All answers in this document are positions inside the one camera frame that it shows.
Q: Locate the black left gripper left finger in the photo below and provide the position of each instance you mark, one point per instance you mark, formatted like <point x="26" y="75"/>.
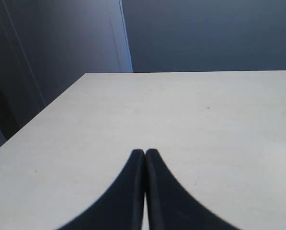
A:
<point x="122" y="204"/>

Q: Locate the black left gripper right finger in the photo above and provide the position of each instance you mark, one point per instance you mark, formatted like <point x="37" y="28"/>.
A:
<point x="170" y="206"/>

